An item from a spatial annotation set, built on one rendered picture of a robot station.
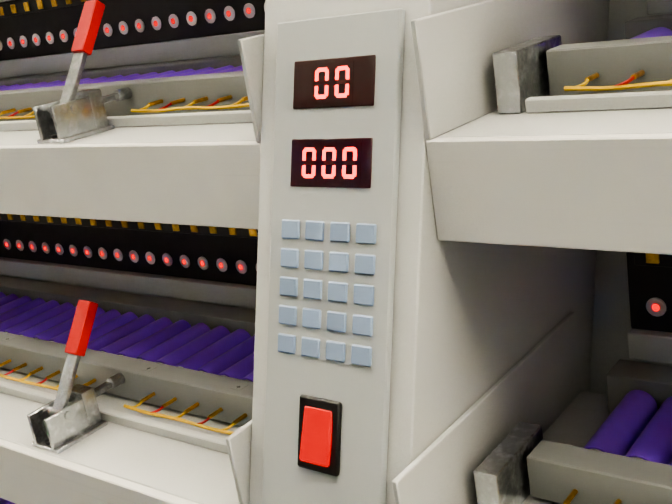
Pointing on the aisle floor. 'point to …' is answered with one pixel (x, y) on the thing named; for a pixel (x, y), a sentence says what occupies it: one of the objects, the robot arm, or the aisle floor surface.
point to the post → (430, 274)
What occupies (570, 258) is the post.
